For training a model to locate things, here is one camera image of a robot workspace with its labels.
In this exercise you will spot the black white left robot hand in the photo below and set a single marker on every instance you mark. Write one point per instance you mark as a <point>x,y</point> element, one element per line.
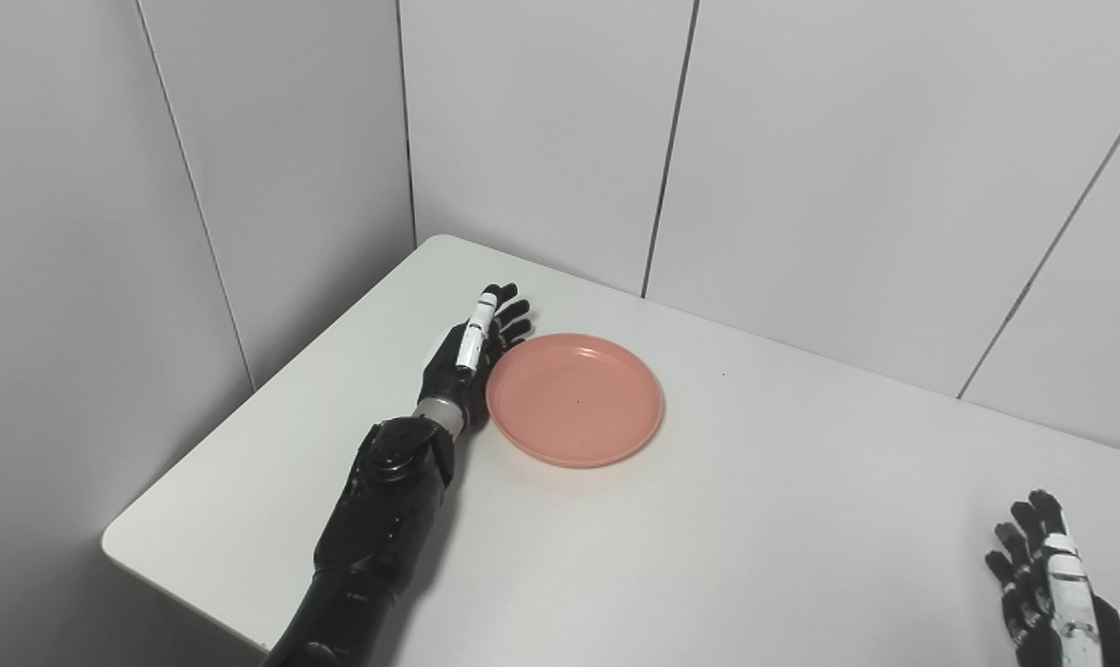
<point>448,375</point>

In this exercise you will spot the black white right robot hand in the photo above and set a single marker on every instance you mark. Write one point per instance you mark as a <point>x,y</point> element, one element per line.
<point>1111,639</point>

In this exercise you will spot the pink round plate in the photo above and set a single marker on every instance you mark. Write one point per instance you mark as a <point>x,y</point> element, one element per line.
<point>573,400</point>

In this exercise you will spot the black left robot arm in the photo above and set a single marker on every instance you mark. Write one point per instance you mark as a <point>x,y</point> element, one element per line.
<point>383,528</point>

